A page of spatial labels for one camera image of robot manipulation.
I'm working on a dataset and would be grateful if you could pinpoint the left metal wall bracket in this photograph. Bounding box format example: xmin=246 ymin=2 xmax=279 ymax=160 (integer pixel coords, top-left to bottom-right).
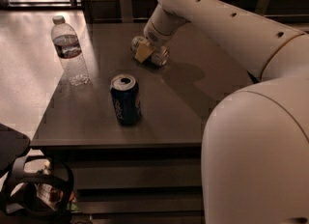
xmin=119 ymin=0 xmax=133 ymax=23

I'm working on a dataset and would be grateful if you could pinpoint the clear plastic water bottle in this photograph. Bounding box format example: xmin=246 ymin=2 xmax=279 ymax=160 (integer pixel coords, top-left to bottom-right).
xmin=51 ymin=15 xmax=90 ymax=86

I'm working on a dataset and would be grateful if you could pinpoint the grey drawer cabinet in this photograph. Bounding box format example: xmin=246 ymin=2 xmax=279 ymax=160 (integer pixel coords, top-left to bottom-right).
xmin=32 ymin=23 xmax=250 ymax=224

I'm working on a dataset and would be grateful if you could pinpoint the blue Pepsi can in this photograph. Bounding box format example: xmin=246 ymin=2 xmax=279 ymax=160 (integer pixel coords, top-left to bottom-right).
xmin=110 ymin=73 xmax=141 ymax=126

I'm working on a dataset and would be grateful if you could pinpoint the white green 7up can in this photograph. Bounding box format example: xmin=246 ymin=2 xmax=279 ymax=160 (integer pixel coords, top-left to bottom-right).
xmin=130 ymin=36 xmax=169 ymax=67

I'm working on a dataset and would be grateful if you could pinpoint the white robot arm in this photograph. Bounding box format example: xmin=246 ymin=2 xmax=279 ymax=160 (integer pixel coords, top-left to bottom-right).
xmin=133 ymin=0 xmax=309 ymax=224

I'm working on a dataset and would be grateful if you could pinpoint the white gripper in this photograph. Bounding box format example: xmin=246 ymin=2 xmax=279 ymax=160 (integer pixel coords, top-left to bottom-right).
xmin=135 ymin=24 xmax=171 ymax=63

